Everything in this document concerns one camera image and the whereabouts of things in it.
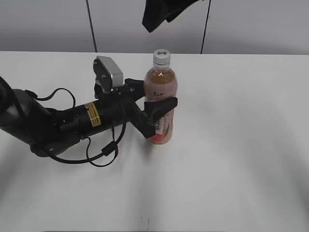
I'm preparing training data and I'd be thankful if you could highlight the pink peach tea bottle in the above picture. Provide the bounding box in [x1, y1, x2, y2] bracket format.
[144, 64, 178, 145]

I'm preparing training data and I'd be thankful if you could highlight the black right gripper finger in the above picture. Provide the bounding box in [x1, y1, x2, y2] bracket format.
[142, 0, 168, 33]
[166, 0, 198, 23]

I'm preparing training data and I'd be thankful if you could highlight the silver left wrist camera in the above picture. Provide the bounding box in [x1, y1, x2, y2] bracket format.
[93, 56, 124, 99]

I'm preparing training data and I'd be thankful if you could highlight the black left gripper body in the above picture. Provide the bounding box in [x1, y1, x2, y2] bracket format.
[98, 87, 155, 139]

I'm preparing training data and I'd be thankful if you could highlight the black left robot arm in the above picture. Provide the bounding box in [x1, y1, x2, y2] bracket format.
[0, 79, 178, 160]

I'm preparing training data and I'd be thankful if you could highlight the white bottle cap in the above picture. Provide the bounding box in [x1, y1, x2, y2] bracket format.
[153, 49, 170, 65]

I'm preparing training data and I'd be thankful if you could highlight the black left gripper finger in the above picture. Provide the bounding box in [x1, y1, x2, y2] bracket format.
[144, 97, 178, 126]
[124, 78, 145, 102]

